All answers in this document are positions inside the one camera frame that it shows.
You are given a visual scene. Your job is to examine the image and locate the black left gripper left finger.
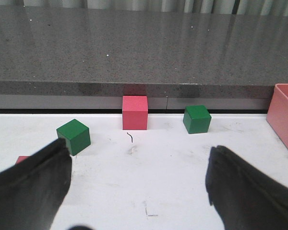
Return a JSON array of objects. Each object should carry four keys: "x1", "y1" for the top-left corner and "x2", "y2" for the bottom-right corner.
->
[{"x1": 0, "y1": 138, "x2": 72, "y2": 230}]

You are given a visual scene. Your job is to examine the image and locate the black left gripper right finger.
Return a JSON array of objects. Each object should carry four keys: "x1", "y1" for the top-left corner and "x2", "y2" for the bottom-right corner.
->
[{"x1": 205, "y1": 146, "x2": 288, "y2": 230}]

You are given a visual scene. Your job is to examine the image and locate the pink cube near left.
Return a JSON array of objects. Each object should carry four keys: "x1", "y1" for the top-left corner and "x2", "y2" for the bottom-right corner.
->
[{"x1": 15, "y1": 156, "x2": 29, "y2": 164}]

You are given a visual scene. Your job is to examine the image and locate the green cube left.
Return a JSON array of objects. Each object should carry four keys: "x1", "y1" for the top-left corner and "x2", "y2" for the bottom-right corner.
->
[{"x1": 56, "y1": 119, "x2": 91, "y2": 156}]

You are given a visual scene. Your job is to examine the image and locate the green cube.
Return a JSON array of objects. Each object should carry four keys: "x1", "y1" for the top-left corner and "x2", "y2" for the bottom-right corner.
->
[
  {"x1": 56, "y1": 119, "x2": 91, "y2": 156},
  {"x1": 183, "y1": 105, "x2": 212, "y2": 134}
]

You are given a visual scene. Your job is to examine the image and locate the pink plastic bin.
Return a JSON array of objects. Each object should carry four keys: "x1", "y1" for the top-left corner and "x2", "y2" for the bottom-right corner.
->
[{"x1": 266, "y1": 83, "x2": 288, "y2": 149}]

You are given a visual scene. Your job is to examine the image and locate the green cube right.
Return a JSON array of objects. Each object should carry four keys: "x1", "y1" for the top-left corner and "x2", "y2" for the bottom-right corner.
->
[{"x1": 183, "y1": 105, "x2": 212, "y2": 134}]

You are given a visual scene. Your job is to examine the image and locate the grey stone counter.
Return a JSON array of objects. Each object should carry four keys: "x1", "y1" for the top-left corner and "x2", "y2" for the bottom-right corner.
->
[{"x1": 0, "y1": 6, "x2": 288, "y2": 110}]

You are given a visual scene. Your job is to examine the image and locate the pink cube at counter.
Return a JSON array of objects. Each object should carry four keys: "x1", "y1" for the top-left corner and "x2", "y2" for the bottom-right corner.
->
[{"x1": 122, "y1": 96, "x2": 148, "y2": 130}]

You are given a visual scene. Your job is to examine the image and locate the grey pleated curtain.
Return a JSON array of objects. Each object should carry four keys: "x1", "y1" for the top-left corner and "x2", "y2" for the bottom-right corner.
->
[{"x1": 0, "y1": 0, "x2": 288, "y2": 17}]

